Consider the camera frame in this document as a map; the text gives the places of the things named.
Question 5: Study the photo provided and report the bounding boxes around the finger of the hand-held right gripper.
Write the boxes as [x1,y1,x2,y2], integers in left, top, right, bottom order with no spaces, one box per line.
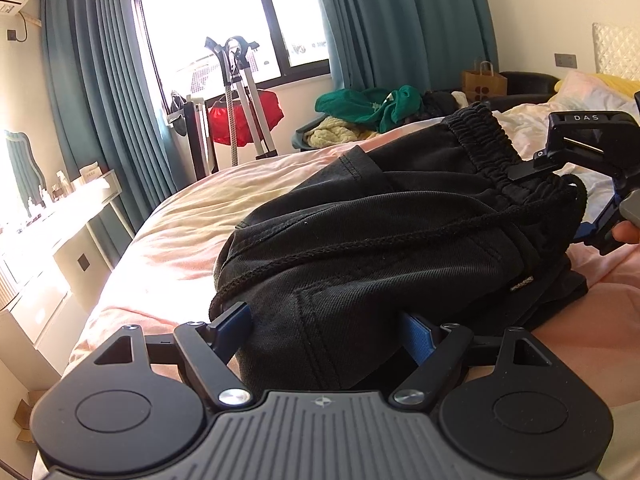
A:
[505,149,568,183]

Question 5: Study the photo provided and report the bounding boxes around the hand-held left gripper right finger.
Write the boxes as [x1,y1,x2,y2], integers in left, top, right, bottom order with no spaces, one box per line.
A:
[391,310,556,407]

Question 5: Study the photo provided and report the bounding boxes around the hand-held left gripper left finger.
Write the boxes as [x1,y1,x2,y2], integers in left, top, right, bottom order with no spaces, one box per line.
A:
[92,301,253,408]

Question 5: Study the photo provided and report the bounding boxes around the black pants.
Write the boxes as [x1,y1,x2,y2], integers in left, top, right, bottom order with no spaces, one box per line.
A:
[209,101,590,393]

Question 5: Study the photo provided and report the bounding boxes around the person's right forearm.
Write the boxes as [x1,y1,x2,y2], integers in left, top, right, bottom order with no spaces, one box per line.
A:
[531,282,640,466]

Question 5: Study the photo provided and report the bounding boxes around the dark clothes pile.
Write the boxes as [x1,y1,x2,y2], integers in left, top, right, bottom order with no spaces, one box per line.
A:
[422,89,468,121]

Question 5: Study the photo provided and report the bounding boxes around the person's right hand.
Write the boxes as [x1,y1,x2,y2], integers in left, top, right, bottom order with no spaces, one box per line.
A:
[612,220,640,246]

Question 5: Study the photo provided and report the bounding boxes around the pastel pillow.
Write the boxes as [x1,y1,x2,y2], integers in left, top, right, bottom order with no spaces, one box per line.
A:
[555,71,640,111]

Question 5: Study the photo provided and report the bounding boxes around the yellow pillow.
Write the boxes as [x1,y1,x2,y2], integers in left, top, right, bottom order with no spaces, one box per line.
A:
[595,74,640,96]

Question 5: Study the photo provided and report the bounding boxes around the black armchair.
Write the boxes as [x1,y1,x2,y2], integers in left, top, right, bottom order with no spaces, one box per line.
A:
[500,71,561,98]

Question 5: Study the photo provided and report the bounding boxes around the white quilted headboard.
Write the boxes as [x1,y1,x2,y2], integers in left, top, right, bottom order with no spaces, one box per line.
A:
[592,22,640,81]

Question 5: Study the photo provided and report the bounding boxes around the brown paper bag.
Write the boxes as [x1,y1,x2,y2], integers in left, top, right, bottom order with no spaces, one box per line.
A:
[461,60,508,103]

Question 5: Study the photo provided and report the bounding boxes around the pastel bed sheet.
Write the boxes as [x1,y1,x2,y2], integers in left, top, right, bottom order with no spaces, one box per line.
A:
[60,100,640,396]

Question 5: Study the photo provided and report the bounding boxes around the green garment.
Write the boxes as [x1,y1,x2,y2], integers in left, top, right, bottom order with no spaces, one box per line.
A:
[315,85,426,133]

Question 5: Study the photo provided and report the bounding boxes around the white vanity desk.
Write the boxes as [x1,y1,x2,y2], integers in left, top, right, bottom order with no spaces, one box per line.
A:
[0,167,136,351]

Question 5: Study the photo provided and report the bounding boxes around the black and white standing rack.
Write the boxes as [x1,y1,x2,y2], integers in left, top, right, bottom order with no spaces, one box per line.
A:
[169,91,218,181]

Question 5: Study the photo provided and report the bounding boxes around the dark laundry basket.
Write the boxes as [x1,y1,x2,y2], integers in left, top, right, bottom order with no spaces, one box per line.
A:
[291,127,321,153]

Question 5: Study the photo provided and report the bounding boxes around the teal curtain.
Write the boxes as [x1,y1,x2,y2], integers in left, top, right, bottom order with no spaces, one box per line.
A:
[310,0,501,96]
[40,0,188,233]

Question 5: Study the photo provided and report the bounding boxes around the yellow knit garment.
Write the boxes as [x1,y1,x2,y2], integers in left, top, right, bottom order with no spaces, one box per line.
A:
[305,117,378,149]

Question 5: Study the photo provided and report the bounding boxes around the red garment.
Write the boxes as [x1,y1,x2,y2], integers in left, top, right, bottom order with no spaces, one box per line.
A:
[207,91,285,147]

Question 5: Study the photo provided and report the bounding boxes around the garment steamer with silver pole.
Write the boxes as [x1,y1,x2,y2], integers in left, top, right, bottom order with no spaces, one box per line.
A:
[204,35,278,161]

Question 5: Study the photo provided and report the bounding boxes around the cardboard box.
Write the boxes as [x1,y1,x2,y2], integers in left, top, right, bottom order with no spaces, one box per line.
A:
[14,390,48,443]

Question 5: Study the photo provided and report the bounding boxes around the teal framed mirror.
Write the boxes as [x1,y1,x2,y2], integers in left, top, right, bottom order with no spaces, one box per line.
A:
[4,130,48,201]

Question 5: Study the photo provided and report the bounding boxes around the black framed window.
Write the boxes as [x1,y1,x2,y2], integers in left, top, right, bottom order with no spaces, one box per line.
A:
[127,0,333,111]

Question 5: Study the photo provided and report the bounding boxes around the braided steamer hose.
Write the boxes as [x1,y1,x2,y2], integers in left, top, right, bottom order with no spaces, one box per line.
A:
[226,80,239,166]

